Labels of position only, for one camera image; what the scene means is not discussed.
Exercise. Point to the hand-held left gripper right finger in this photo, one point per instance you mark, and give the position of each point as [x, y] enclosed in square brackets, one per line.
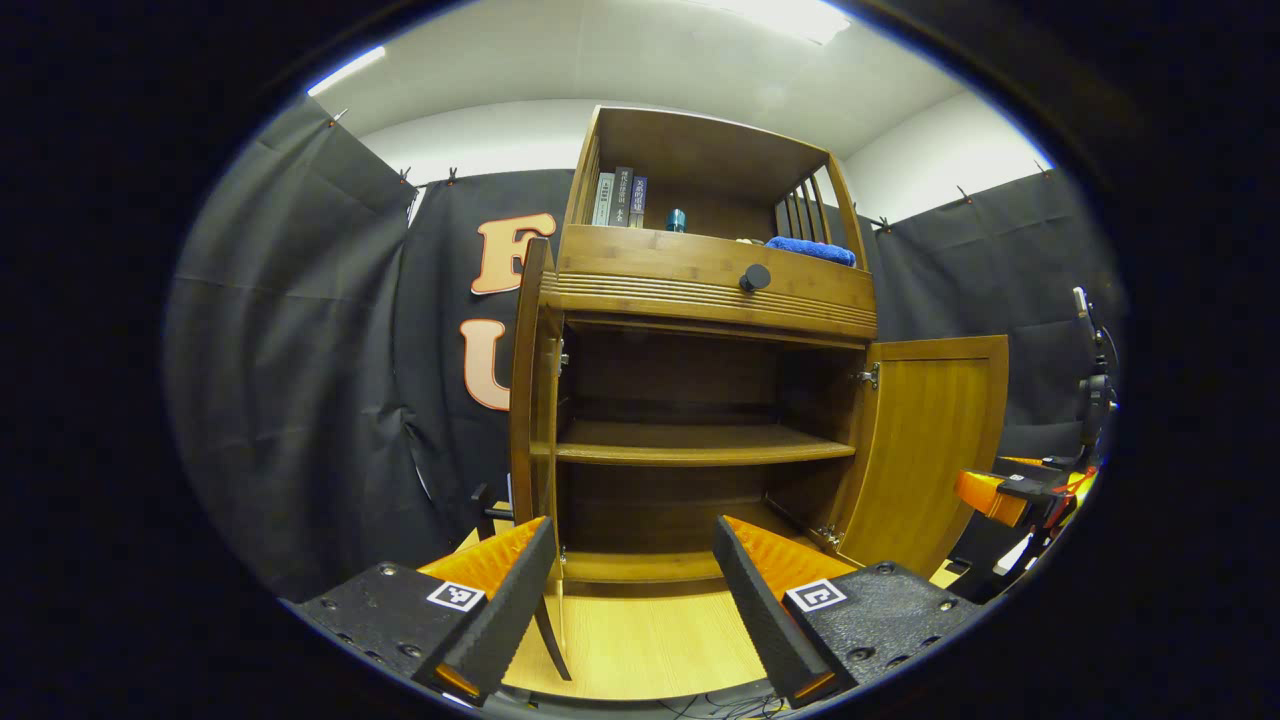
[765, 620]

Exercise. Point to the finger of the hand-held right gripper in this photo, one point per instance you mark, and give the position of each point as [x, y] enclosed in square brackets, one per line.
[985, 495]

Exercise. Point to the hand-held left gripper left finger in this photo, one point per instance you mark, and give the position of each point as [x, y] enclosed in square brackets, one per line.
[510, 620]

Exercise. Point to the wooden cabinet door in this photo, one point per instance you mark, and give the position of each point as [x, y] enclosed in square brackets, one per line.
[930, 460]
[522, 400]

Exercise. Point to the wooden double-door shoe cabinet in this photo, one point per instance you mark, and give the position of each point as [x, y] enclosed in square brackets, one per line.
[700, 150]

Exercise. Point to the metal door hinge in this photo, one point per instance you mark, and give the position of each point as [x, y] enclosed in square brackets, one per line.
[828, 536]
[868, 376]
[561, 358]

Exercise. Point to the wooden inner shelf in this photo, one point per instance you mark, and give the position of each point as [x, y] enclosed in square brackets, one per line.
[700, 442]

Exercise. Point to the folded blue towel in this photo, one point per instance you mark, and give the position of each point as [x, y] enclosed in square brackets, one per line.
[810, 250]

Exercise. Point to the round black drawer knob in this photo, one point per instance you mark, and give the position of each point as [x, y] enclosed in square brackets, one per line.
[755, 278]

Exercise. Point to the black backdrop cloth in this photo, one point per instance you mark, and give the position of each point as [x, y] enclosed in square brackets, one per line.
[300, 380]

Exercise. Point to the wooden ribbed drawer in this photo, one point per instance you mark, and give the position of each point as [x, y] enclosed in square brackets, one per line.
[680, 265]

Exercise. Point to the small teal object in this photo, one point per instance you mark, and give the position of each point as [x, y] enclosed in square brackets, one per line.
[676, 220]

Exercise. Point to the dark blue book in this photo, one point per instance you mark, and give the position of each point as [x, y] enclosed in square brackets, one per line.
[638, 202]

